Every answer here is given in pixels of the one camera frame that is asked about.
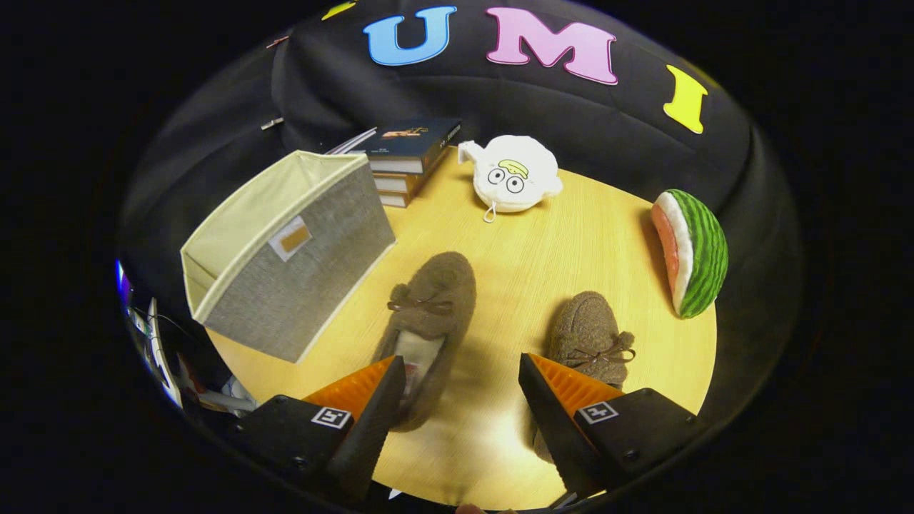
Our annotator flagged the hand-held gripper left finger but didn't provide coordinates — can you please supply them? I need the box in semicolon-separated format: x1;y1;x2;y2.
228;355;408;500

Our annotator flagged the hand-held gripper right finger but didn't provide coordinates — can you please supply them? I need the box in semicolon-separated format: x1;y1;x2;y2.
518;352;700;500

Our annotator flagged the brown fuzzy slipper shoe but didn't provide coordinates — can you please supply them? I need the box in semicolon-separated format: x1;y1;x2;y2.
371;251;478;433
532;291;636;465

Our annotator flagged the grey fabric storage box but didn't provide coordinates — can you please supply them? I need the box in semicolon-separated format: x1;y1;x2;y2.
180;150;397;363

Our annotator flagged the watermelon slice plush toy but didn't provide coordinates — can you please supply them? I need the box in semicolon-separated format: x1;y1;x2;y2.
651;189;729;319

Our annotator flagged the white plush toy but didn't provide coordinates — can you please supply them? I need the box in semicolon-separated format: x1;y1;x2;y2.
458;135;563;223

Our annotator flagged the white picture cover book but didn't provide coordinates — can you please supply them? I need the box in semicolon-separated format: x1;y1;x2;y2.
325;127;377;156

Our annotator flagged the dark blue hardcover book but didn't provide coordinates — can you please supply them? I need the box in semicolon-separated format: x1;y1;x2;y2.
348;118;462;174

